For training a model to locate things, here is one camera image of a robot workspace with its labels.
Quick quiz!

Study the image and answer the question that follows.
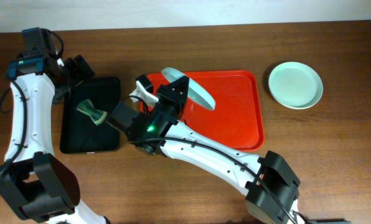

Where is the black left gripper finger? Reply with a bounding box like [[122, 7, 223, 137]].
[[74, 55, 95, 80], [64, 58, 82, 86]]

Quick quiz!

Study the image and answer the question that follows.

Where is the light blue plate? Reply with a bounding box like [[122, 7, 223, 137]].
[[161, 67, 216, 111]]

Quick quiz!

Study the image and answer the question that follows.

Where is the green yellow sponge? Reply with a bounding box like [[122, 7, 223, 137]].
[[77, 99, 108, 126]]

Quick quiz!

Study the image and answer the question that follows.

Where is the light green plate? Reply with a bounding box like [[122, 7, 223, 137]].
[[268, 62, 323, 110]]

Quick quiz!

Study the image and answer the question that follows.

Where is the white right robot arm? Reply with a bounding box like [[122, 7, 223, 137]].
[[126, 75, 308, 223]]

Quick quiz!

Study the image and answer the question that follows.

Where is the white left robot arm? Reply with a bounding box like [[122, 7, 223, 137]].
[[0, 59, 109, 223]]

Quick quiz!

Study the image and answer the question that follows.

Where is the black water tray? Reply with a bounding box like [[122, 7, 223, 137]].
[[60, 77, 121, 154]]

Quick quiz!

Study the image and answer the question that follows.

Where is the red plastic tray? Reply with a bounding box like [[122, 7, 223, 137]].
[[140, 70, 266, 152]]

